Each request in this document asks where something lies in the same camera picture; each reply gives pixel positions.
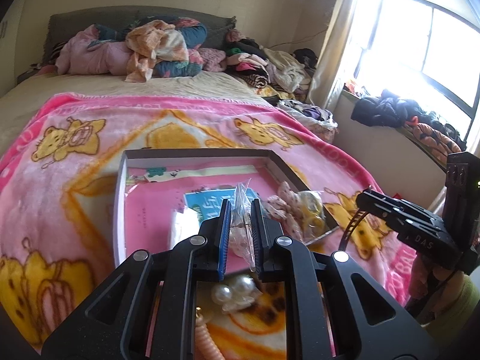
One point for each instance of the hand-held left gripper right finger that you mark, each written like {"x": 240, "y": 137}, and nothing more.
{"x": 257, "y": 240}

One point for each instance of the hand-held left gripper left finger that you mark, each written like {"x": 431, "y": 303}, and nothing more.
{"x": 224, "y": 240}

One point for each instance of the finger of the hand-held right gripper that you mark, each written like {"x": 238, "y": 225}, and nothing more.
{"x": 390, "y": 198}
{"x": 397, "y": 221}

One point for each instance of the clear plastic bag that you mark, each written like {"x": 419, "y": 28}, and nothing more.
{"x": 242, "y": 210}

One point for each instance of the white earring card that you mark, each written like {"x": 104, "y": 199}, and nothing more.
{"x": 184, "y": 229}

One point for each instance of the thin black hairband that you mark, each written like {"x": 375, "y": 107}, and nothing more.
{"x": 347, "y": 232}

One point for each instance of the shallow grey box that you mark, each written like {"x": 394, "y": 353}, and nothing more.
{"x": 157, "y": 202}

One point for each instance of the person's right forearm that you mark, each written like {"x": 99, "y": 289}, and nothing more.
{"x": 465, "y": 300}

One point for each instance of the blue printed card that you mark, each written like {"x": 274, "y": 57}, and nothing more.
{"x": 202, "y": 204}

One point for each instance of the pearl hair clip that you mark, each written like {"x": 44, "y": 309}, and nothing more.
{"x": 232, "y": 288}

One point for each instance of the orange and black cloth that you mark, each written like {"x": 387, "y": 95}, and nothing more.
{"x": 435, "y": 135}

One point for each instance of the black puffer jacket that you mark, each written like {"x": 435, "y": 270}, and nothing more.
{"x": 386, "y": 108}

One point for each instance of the laundry basket with clothes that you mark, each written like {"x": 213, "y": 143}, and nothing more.
{"x": 311, "y": 118}

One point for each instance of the black hat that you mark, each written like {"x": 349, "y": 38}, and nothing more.
{"x": 305, "y": 58}

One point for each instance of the large window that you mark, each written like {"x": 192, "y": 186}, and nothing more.
{"x": 431, "y": 37}

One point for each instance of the cream curtain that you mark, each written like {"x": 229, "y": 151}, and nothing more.
{"x": 337, "y": 37}

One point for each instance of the pink printed blanket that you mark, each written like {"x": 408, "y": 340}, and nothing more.
{"x": 56, "y": 195}

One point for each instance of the pile of mixed clothes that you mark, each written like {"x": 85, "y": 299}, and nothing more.
{"x": 262, "y": 63}

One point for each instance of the pink fuzzy cloth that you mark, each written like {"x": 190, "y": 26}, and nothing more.
{"x": 212, "y": 58}

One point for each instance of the bed with beige sheet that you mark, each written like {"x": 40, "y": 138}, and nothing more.
{"x": 112, "y": 86}

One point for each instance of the pile of clothes on bed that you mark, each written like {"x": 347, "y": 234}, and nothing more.
{"x": 195, "y": 32}

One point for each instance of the orange and cream cloth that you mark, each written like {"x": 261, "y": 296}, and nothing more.
{"x": 150, "y": 41}

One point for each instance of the pink padded quilt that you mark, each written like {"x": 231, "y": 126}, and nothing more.
{"x": 93, "y": 56}

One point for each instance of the dark grey headboard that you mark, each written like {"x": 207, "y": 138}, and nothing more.
{"x": 75, "y": 22}

